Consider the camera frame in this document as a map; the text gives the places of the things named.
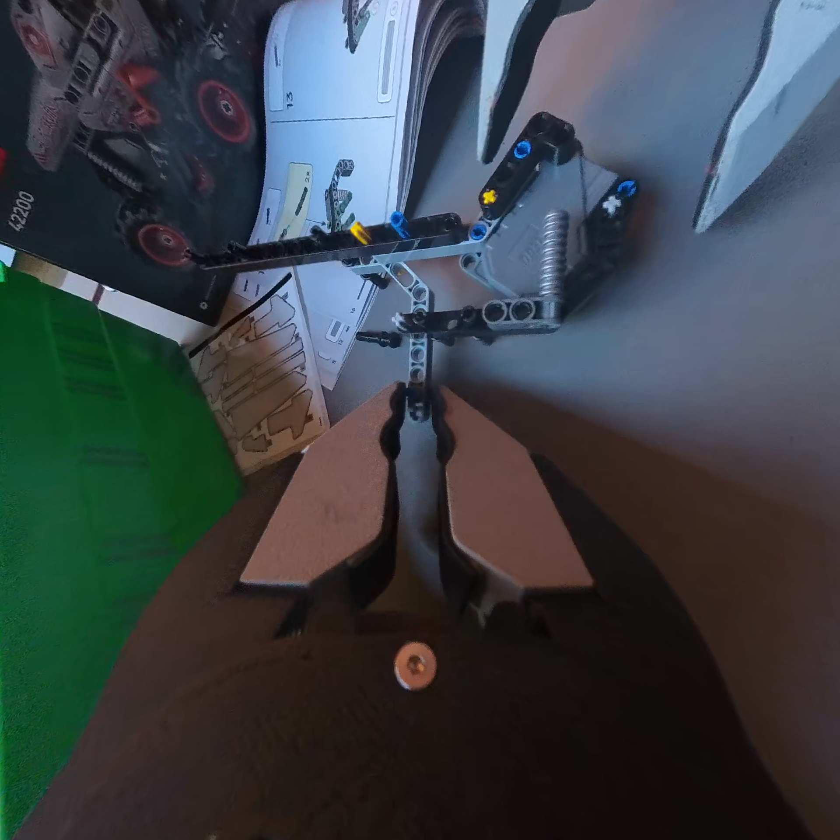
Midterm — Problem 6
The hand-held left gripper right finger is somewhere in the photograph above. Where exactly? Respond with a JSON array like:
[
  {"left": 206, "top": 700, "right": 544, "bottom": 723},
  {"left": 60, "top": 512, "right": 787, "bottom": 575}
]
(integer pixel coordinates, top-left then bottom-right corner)
[{"left": 432, "top": 386, "right": 595, "bottom": 608}]

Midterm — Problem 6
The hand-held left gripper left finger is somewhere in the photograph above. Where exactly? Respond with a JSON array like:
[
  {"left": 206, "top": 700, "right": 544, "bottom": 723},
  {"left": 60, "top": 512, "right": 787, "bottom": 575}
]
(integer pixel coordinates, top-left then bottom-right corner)
[{"left": 240, "top": 383, "right": 403, "bottom": 611}]

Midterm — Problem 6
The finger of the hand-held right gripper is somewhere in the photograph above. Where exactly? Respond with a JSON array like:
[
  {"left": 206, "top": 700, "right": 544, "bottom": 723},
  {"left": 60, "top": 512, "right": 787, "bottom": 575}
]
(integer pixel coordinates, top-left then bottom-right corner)
[
  {"left": 476, "top": 0, "right": 593, "bottom": 166},
  {"left": 692, "top": 0, "right": 840, "bottom": 235}
]

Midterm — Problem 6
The black and grey lego assembly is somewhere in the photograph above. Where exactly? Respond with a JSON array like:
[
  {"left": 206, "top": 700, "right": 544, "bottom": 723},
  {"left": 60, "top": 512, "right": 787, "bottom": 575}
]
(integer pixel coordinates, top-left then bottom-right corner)
[{"left": 187, "top": 112, "right": 641, "bottom": 422}]

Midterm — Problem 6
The lego sticker sheet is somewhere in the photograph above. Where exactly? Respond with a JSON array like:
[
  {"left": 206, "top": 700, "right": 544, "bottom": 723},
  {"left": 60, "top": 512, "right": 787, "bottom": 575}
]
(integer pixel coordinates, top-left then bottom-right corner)
[{"left": 189, "top": 272, "right": 330, "bottom": 478}]

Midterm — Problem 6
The white lego instruction booklet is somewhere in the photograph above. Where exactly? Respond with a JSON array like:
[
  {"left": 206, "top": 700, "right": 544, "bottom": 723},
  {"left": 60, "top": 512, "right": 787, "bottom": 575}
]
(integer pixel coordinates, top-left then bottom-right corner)
[{"left": 244, "top": 0, "right": 490, "bottom": 389}]

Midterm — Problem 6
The black monster truck lego box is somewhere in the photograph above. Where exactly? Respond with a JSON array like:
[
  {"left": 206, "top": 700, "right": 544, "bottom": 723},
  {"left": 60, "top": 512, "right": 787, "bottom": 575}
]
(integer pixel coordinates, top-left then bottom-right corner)
[{"left": 0, "top": 0, "right": 280, "bottom": 327}]

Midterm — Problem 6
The green plastic bin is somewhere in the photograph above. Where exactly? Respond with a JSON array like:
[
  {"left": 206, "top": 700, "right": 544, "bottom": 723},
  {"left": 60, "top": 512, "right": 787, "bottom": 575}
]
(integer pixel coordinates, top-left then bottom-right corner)
[{"left": 0, "top": 262, "right": 248, "bottom": 837}]

